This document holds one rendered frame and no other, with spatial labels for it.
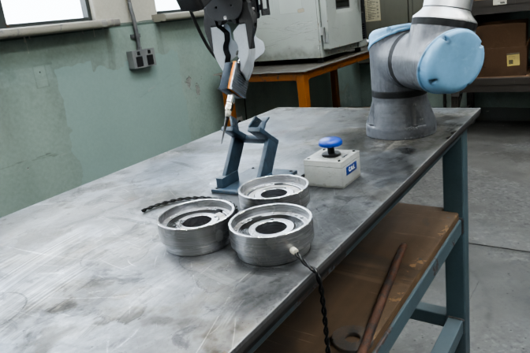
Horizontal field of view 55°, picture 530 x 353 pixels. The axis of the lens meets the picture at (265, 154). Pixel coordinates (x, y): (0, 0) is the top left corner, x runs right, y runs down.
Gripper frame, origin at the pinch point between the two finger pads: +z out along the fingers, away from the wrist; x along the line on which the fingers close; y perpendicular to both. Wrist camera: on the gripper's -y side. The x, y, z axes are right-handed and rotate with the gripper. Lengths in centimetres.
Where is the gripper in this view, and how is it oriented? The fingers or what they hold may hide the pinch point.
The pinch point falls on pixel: (235, 73)
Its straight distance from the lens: 85.5
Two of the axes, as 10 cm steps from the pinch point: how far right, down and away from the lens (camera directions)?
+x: -8.4, -0.5, 5.4
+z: 1.2, 9.6, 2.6
